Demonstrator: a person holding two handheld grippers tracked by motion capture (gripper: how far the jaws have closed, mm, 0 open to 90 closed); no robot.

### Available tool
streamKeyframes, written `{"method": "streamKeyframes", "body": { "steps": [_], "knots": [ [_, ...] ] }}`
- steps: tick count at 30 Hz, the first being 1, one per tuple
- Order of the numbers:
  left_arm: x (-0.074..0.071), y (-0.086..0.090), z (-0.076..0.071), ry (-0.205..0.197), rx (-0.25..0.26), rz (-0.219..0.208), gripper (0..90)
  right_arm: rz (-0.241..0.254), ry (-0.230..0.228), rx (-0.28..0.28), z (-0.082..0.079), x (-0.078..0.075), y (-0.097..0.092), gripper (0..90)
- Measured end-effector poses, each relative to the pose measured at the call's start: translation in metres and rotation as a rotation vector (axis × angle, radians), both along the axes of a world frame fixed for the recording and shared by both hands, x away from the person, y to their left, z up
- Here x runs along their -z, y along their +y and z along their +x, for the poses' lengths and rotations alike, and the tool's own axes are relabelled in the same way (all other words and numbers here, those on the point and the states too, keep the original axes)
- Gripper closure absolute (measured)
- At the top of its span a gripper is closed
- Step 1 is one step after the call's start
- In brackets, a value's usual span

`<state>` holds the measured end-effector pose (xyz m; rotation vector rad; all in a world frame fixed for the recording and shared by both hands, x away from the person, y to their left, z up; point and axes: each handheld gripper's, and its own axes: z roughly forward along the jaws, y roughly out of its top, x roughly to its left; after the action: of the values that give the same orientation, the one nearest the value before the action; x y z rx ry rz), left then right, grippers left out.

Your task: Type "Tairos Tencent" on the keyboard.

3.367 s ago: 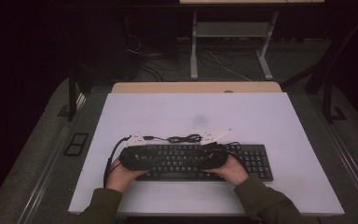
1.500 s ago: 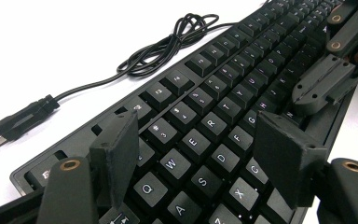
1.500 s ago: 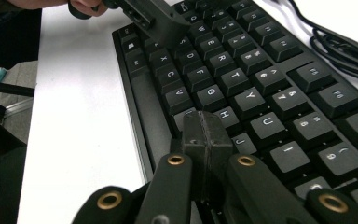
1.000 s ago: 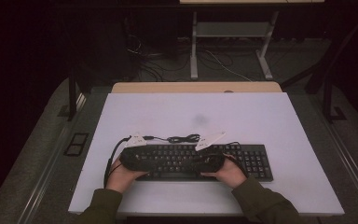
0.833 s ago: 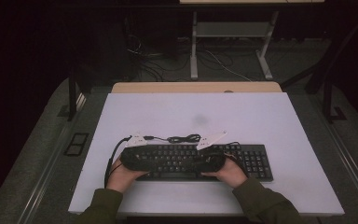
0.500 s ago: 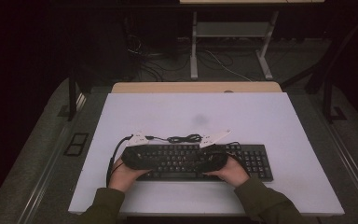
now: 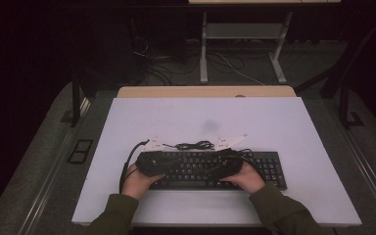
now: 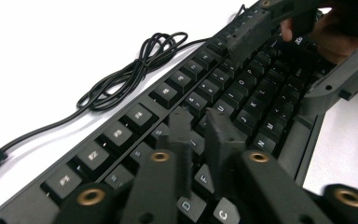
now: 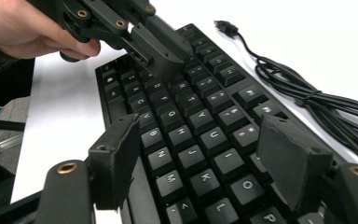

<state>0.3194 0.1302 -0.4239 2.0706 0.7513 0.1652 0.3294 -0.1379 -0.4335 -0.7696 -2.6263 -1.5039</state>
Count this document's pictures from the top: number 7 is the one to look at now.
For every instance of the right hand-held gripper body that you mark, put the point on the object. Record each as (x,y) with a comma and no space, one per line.
(231,160)

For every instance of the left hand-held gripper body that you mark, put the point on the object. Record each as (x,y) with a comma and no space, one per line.
(148,163)

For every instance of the black computer keyboard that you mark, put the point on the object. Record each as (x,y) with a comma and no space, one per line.
(271,169)

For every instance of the person's left hand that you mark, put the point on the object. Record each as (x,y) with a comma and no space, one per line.
(138,182)

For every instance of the person's right hand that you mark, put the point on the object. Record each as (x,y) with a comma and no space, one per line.
(246,179)

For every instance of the white board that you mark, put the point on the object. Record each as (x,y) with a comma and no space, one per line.
(209,114)

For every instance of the wooden table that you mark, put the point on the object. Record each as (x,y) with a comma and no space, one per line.
(176,91)

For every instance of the black metal stand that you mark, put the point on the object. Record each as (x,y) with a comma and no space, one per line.
(342,78)

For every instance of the black floor socket frame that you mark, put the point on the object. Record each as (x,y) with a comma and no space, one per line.
(80,151)

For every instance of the aluminium rail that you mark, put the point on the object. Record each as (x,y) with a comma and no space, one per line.
(368,169)
(52,176)

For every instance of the grey metal desk frame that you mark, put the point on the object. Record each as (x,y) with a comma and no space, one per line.
(241,31)

